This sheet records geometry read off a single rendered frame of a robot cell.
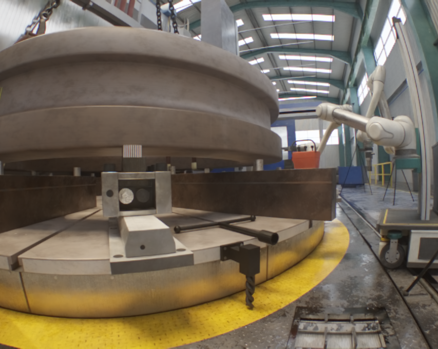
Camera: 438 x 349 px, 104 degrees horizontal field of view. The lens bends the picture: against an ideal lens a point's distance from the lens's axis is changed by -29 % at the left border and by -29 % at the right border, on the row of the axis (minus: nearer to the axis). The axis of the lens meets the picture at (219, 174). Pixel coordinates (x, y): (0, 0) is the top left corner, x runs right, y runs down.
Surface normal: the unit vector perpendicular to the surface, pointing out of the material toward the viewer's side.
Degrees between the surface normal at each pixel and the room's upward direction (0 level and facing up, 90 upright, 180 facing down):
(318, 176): 90
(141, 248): 90
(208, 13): 90
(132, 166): 90
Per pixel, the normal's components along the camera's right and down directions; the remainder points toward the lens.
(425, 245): -0.66, 0.01
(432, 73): -0.39, 0.00
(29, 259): 0.25, -0.02
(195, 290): 0.49, -0.02
